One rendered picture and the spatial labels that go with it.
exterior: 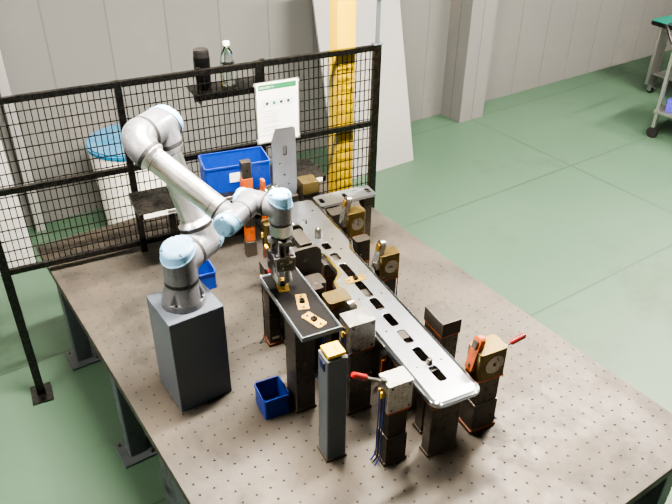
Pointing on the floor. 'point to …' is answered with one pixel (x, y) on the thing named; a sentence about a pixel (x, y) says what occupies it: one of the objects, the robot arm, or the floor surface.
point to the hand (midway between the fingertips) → (282, 280)
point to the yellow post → (342, 24)
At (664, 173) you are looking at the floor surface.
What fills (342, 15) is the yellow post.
